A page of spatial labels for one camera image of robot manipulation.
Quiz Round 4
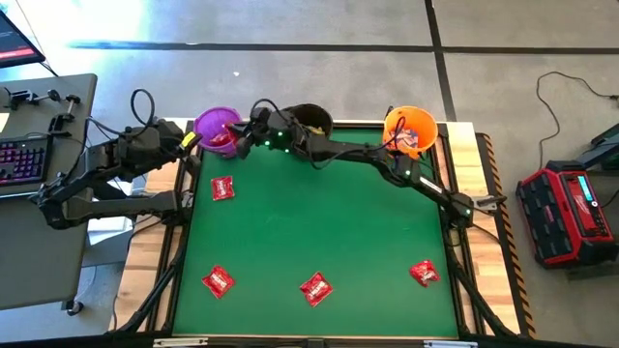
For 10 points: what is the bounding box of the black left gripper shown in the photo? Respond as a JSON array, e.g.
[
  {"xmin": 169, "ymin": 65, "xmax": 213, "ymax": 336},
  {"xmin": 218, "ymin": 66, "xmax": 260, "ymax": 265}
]
[{"xmin": 143, "ymin": 119, "xmax": 203, "ymax": 176}]

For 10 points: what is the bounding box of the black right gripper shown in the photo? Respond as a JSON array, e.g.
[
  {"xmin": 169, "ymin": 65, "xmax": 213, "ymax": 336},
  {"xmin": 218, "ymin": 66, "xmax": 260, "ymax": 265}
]
[{"xmin": 225, "ymin": 106, "xmax": 305, "ymax": 160}]

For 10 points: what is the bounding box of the purple monster-face bucket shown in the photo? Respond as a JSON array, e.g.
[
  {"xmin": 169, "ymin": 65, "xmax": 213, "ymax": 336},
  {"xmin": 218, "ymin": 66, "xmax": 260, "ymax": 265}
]
[{"xmin": 192, "ymin": 106, "xmax": 243, "ymax": 160}]

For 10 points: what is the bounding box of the black jack-o-lantern bucket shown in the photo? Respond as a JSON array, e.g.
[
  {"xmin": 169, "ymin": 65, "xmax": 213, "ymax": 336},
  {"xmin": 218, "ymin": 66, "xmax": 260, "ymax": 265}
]
[{"xmin": 288, "ymin": 102, "xmax": 335, "ymax": 141}]

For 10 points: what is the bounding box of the white box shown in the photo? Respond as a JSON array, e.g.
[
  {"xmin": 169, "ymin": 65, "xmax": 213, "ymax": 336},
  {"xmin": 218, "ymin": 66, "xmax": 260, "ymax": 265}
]
[{"xmin": 81, "ymin": 215, "xmax": 135, "ymax": 268}]

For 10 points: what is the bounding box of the green table mat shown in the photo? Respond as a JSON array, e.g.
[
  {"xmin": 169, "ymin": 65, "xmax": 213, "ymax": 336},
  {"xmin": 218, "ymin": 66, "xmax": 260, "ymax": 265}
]
[{"xmin": 172, "ymin": 126, "xmax": 459, "ymax": 338}]

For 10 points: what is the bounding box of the black desk clamp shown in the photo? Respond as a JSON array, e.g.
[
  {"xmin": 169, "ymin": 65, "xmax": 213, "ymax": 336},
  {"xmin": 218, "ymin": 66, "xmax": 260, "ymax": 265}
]
[
  {"xmin": 46, "ymin": 94, "xmax": 82, "ymax": 134},
  {"xmin": 3, "ymin": 88, "xmax": 62, "ymax": 110}
]

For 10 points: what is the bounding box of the grey desk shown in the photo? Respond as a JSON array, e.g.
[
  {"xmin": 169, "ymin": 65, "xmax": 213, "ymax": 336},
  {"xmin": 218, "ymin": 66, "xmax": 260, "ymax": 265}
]
[
  {"xmin": 0, "ymin": 73, "xmax": 98, "ymax": 198},
  {"xmin": 0, "ymin": 187, "xmax": 94, "ymax": 311}
]

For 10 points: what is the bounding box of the backlit black keyboard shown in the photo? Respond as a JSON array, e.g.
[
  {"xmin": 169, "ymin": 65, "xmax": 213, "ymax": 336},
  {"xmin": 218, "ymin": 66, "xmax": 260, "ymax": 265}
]
[{"xmin": 0, "ymin": 134, "xmax": 54, "ymax": 188}]

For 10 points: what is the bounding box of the orange jack-o-lantern bucket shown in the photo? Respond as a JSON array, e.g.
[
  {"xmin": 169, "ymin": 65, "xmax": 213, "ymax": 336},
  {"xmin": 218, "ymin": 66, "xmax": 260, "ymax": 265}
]
[{"xmin": 382, "ymin": 105, "xmax": 440, "ymax": 161}]

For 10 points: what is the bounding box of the silver metal bar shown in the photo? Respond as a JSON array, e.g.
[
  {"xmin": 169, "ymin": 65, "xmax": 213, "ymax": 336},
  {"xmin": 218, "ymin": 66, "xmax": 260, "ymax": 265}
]
[
  {"xmin": 153, "ymin": 337, "xmax": 209, "ymax": 348},
  {"xmin": 423, "ymin": 339, "xmax": 479, "ymax": 348}
]

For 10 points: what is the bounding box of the black computer monitor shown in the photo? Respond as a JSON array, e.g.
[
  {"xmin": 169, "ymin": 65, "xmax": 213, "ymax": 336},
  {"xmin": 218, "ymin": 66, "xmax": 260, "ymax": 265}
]
[{"xmin": 0, "ymin": 12, "xmax": 45, "ymax": 70}]

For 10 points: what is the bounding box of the silver metal clamp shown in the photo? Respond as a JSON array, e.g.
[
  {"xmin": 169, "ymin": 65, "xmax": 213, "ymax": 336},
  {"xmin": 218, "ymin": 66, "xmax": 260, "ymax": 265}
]
[{"xmin": 471, "ymin": 193, "xmax": 508, "ymax": 213}]

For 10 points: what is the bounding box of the yellow black hazard strip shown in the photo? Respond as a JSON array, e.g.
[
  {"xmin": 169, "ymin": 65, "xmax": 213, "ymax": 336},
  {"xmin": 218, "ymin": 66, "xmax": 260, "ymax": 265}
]
[{"xmin": 476, "ymin": 132, "xmax": 538, "ymax": 339}]

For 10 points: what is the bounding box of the red black power station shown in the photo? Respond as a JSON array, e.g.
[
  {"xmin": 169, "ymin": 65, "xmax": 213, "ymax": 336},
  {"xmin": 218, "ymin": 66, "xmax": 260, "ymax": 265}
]
[{"xmin": 514, "ymin": 159, "xmax": 619, "ymax": 270}]

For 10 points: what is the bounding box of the dark grey equipment case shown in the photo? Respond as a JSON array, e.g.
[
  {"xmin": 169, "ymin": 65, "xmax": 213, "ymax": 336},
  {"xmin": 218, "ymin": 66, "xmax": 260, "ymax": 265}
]
[{"xmin": 575, "ymin": 123, "xmax": 619, "ymax": 170}]

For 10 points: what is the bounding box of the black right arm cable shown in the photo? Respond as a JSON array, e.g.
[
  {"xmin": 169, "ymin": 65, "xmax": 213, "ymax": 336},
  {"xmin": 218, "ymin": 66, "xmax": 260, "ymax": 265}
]
[{"xmin": 249, "ymin": 98, "xmax": 291, "ymax": 127}]

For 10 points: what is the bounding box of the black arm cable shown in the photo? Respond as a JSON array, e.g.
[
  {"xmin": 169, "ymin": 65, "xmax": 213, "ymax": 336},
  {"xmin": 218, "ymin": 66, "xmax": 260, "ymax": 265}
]
[
  {"xmin": 249, "ymin": 98, "xmax": 291, "ymax": 127},
  {"xmin": 129, "ymin": 87, "xmax": 158, "ymax": 128}
]

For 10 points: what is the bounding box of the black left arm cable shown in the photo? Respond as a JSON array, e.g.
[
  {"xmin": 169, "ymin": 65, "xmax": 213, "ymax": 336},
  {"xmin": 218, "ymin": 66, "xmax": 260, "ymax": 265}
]
[{"xmin": 129, "ymin": 87, "xmax": 158, "ymax": 128}]

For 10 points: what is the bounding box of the thin black floor cable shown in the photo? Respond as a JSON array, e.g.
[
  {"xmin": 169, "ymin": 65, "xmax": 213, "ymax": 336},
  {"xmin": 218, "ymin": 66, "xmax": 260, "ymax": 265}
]
[{"xmin": 533, "ymin": 71, "xmax": 619, "ymax": 157}]

